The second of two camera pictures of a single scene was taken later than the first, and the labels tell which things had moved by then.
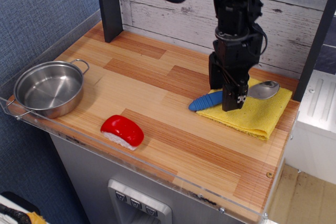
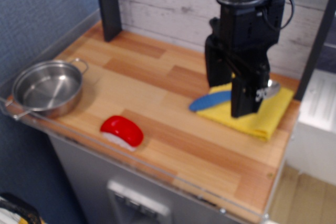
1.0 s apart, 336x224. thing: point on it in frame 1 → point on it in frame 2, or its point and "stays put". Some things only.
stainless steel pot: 50,89 stays put
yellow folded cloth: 257,117 stays put
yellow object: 35,218 → 23,221
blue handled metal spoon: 258,91 stays put
